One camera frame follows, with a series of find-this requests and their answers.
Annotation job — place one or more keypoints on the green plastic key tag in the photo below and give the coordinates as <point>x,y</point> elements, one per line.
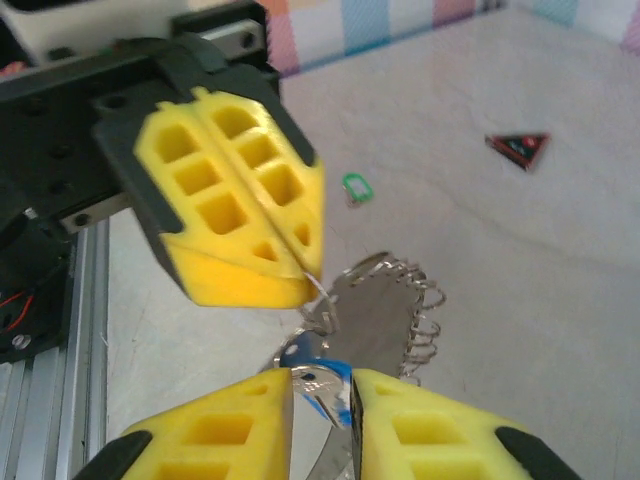
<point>357,186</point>

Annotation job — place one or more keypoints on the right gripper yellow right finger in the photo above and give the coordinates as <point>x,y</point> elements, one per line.
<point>435,440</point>

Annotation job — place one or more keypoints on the red black triangle piece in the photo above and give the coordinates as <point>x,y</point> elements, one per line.
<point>520,147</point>

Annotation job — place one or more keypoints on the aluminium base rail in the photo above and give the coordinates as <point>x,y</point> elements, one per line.
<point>75,400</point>

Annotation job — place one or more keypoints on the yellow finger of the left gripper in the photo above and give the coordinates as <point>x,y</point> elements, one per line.
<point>280,185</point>
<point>200,240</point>

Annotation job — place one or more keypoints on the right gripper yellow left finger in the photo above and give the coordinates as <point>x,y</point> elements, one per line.
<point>215,440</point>

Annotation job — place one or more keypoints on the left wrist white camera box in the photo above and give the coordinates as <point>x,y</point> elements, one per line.
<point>75,25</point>

